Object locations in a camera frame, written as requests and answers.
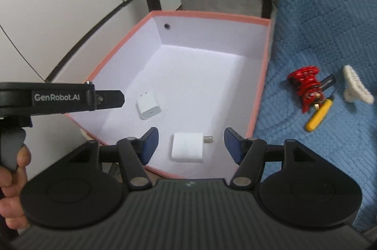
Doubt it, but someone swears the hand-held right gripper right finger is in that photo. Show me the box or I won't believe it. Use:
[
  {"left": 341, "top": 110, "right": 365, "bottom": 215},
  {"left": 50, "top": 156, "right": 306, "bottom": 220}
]
[{"left": 224, "top": 127, "right": 316, "bottom": 188}]

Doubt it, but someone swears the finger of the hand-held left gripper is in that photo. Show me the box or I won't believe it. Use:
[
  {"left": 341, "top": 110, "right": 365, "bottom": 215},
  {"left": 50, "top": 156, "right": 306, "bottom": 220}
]
[{"left": 95, "top": 90, "right": 125, "bottom": 110}]

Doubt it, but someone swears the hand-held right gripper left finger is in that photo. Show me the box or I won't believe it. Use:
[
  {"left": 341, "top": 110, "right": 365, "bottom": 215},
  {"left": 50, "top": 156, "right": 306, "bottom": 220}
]
[{"left": 68, "top": 127, "right": 160, "bottom": 190}]

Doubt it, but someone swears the large white charger plug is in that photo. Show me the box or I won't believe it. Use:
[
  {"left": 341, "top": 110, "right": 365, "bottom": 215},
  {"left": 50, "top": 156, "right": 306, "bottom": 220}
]
[{"left": 171, "top": 133, "right": 214, "bottom": 163}]

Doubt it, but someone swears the pink cardboard box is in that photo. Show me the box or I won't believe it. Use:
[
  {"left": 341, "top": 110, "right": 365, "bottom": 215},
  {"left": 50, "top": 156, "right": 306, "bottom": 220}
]
[{"left": 65, "top": 10, "right": 271, "bottom": 179}]

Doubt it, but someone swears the yellow handled tool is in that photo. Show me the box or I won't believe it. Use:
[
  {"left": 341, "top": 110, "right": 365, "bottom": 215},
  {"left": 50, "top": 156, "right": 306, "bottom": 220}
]
[{"left": 305, "top": 99, "right": 333, "bottom": 132}]

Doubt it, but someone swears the red toy car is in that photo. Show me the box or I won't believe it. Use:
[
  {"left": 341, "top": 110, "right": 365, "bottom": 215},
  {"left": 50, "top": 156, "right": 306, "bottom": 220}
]
[{"left": 287, "top": 65, "right": 336, "bottom": 114}]

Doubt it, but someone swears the white fuzzy brush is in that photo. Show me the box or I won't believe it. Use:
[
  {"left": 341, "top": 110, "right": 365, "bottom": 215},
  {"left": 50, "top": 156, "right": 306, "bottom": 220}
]
[{"left": 342, "top": 65, "right": 375, "bottom": 105}]

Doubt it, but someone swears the person's left hand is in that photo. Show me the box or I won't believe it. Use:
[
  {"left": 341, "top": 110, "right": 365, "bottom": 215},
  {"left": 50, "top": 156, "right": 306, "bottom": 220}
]
[{"left": 0, "top": 146, "right": 32, "bottom": 230}]

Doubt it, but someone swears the small white charger plug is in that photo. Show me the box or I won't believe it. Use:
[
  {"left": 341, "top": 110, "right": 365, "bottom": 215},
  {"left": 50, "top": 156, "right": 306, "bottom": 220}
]
[{"left": 136, "top": 91, "right": 159, "bottom": 121}]

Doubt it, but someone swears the blue quilted blanket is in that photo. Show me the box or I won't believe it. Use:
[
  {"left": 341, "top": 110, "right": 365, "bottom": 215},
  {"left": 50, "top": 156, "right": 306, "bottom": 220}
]
[{"left": 253, "top": 0, "right": 377, "bottom": 242}]

